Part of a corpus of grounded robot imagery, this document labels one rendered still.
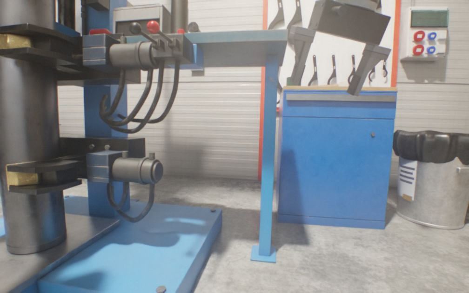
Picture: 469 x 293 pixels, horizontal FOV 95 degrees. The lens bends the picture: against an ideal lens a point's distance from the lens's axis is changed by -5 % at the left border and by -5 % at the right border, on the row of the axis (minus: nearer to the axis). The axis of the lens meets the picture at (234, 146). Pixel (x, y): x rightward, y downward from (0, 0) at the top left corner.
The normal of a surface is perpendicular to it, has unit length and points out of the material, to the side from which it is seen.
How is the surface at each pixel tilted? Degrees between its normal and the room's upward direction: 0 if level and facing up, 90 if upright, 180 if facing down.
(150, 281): 0
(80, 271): 0
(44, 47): 90
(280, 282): 0
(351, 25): 114
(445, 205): 93
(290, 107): 90
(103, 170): 90
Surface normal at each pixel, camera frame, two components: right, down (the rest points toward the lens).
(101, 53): -0.15, 0.10
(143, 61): -0.13, 0.73
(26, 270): 0.02, -0.99
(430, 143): -0.41, 0.12
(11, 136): 0.27, 0.11
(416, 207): -0.88, 0.08
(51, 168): 0.79, 0.08
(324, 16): 0.08, 0.50
